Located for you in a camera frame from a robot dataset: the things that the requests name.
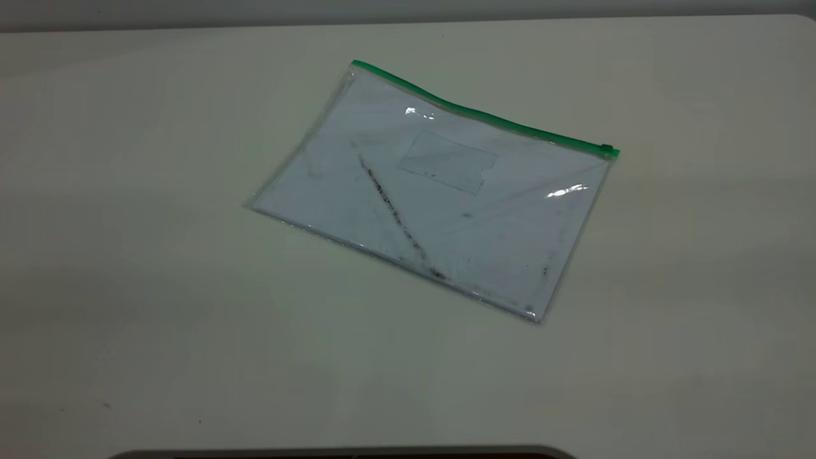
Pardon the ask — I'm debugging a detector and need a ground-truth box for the clear plastic bag green zipper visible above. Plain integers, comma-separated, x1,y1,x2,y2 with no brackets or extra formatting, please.
244,59,621,324

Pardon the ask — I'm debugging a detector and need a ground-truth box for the white paper sheet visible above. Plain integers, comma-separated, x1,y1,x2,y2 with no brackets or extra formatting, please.
254,70,609,316

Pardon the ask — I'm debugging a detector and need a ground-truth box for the dark grey base panel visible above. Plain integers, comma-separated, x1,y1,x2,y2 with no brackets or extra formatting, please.
108,445,578,459

